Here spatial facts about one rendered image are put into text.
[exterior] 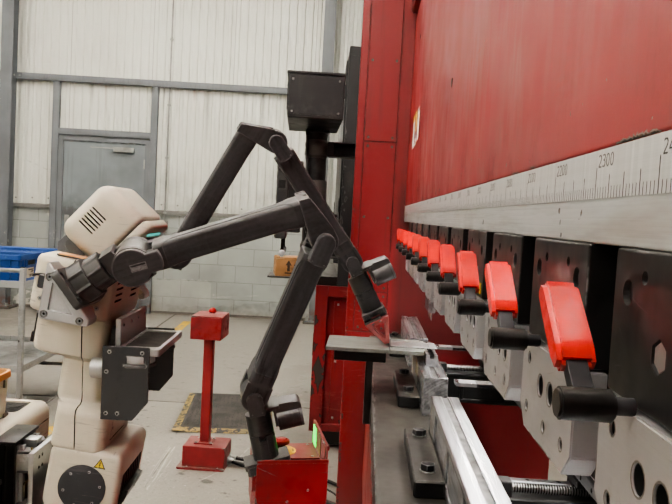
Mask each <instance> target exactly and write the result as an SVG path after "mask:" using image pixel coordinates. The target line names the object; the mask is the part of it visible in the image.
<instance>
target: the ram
mask: <svg viewBox="0 0 672 504"><path fill-rule="evenodd" d="M419 106H420V117H419V134H418V141H417V142H415V135H416V138H417V126H416V115H415V114H416V112H417V121H418V108H419ZM414 116H415V127H416V132H414V143H415V146H414V147H413V149H412V141H413V124H414ZM668 130H672V0H421V2H420V6H419V10H418V14H417V17H416V30H415V47H414V63H413V80H412V97H411V114H410V130H409V147H408V164H407V181H406V198H405V206H407V205H411V204H414V203H418V202H421V201H425V200H428V199H432V198H435V197H439V196H442V195H446V194H449V193H452V192H456V191H459V190H463V189H466V188H470V187H473V186H477V185H480V184H484V183H487V182H491V181H494V180H498V179H501V178H505V177H508V176H512V175H515V174H519V173H522V172H526V171H529V170H533V169H536V168H539V167H543V166H546V165H550V164H553V163H557V162H560V161H564V160H567V159H571V158H574V157H578V156H581V155H585V154H588V153H592V152H595V151H599V150H602V149H606V148H609V147H613V146H616V145H620V144H623V143H626V142H630V141H633V140H637V139H640V138H644V137H647V136H651V135H654V134H658V133H661V132H665V131H668ZM404 222H411V223H419V224H428V225H437V226H446V227H454V228H463V229H472V230H480V231H489V232H498V233H506V234H515V235H524V236H532V237H541V238H550V239H559V240H567V241H576V242H585V243H593V244H602V245H611V246H619V247H628V248H637V249H645V250H654V251H663V252H671V253H672V192H671V193H659V194H646V195H634V196H622V197H610V198H597V199H585V200H573V201H561V202H548V203H536V204H524V205H511V206H499V207H487V208H475V209H462V210H450V211H438V212H426V213H413V214H404Z"/></svg>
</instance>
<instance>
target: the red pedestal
mask: <svg viewBox="0 0 672 504"><path fill-rule="evenodd" d="M228 334H229V312H216V309H215V308H214V307H212V308H210V309H209V311H199V312H197V313H195V314H194V315H192V317H191V329H190V339H199V340H204V353H203V375H202V397H201V420H200V436H193V435H191V436H190V437H189V438H188V440H187V441H186V443H185V444H184V445H183V448H182V460H181V461H180V462H179V464H178V465H177V466H176V469H184V470H199V471H213V472H224V470H225V469H226V467H227V465H228V464H227V457H228V455H229V453H230V452H231V438H222V437H211V420H212V398H213V376H214V354H215V341H221V340H222V339H223V338H225V337H226V336H227V335H228Z"/></svg>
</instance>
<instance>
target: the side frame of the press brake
mask: <svg viewBox="0 0 672 504"><path fill-rule="evenodd" d="M417 14H418V13H414V12H412V0H364V5H363V22H362V40H361V58H360V76H359V94H358V112H357V130H356V148H355V166H354V184H353V202H352V220H351V238H350V240H351V242H352V244H353V245H354V246H355V248H356V249H357V251H358V253H359V254H360V256H361V257H362V260H363V262H365V261H367V260H372V259H375V258H377V257H380V256H383V255H385V256H386V257H387V258H388V259H389V260H390V263H391V265H392V267H393V269H394V271H395V273H396V278H394V279H392V280H390V281H388V282H386V283H383V284H381V285H379V286H377V284H376V283H375V284H374V283H373V281H372V279H371V276H370V274H369V272H368V271H367V274H368V276H369V278H370V280H371V283H372V285H373V287H372V288H374V290H375V292H376V294H377V296H378V298H379V300H380V303H381V302H382V303H383V305H384V306H385V308H386V310H387V315H388V316H389V334H392V332H393V331H395V332H398V334H401V319H402V316H408V317H411V316H414V317H417V318H418V320H419V322H420V324H421V326H422V328H423V330H424V332H425V334H426V336H427V338H428V342H431V343H434V344H440V345H456V346H463V345H462V343H461V338H460V333H453V331H452V330H451V329H450V327H449V326H448V325H447V323H446V322H445V315H440V314H439V313H438V312H437V310H436V312H435V313H432V321H431V320H430V318H429V316H428V311H427V309H426V308H425V299H426V296H425V292H422V290H421V289H420V288H419V284H416V283H415V281H414V280H413V278H412V277H411V276H410V275H409V272H407V271H406V256H404V255H402V252H399V251H398V249H396V244H398V242H397V229H403V230H406V231H409V222H404V212H405V198H406V181H407V164H408V147H409V130H410V114H411V97H412V80H413V63H414V47H415V30H416V17H417ZM345 336H357V337H370V336H375V335H374V334H373V333H372V332H371V331H370V330H369V329H368V328H367V327H366V326H365V324H364V321H363V319H362V310H361V308H360V306H359V304H358V301H357V299H356V295H354V293H353V290H352V288H351V286H350V284H349V282H348V290H347V306H346V324H345ZM435 351H436V353H437V355H438V359H439V361H442V362H446V363H447V364H457V365H473V366H480V363H479V359H473V358H472V356H471V355H470V354H469V352H468V351H456V350H440V349H437V350H436V349H435ZM365 366H366V362H365V361H349V360H343V377H342V395H341V398H342V400H341V414H340V432H339V450H338V468H337V490H336V504H362V472H363V455H364V437H365V424H363V423H362V419H363V401H364V384H365ZM461 405H462V406H463V408H464V410H465V412H466V414H467V416H468V418H469V420H470V422H471V424H472V426H473V428H474V430H475V432H476V434H477V436H478V438H479V440H480V442H481V444H482V446H483V448H484V450H485V452H486V454H487V455H488V457H489V459H490V461H491V463H492V465H493V467H494V469H495V471H496V473H497V475H500V476H509V477H514V478H529V479H543V480H548V470H549V458H548V457H547V455H546V454H545V453H544V451H543V450H542V449H541V447H540V446H539V445H538V443H537V442H536V441H535V439H534V438H533V437H532V435H531V434H530V433H529V432H528V430H527V429H526V428H525V426H524V425H523V416H522V410H521V408H520V407H519V406H506V405H491V404H475V403H461Z"/></svg>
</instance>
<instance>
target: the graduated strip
mask: <svg viewBox="0 0 672 504"><path fill-rule="evenodd" d="M671 192H672V130H668V131H665V132H661V133H658V134H654V135H651V136H647V137H644V138H640V139H637V140H633V141H630V142H626V143H623V144H620V145H616V146H613V147H609V148H606V149H602V150H599V151H595V152H592V153H588V154H585V155H581V156H578V157H574V158H571V159H567V160H564V161H560V162H557V163H553V164H550V165H546V166H543V167H539V168H536V169H533V170H529V171H526V172H522V173H519V174H515V175H512V176H508V177H505V178H501V179H498V180H494V181H491V182H487V183H484V184H480V185H477V186H473V187H470V188H466V189H463V190H459V191H456V192H452V193H449V194H446V195H442V196H439V197H435V198H432V199H428V200H425V201H421V202H418V203H414V204H411V205H407V206H405V212H404V214H413V213H426V212H438V211H450V210H462V209H475V208H487V207H499V206H511V205H524V204H536V203H548V202H561V201H573V200H585V199H597V198H610V197H622V196H634V195H646V194H659V193H671Z"/></svg>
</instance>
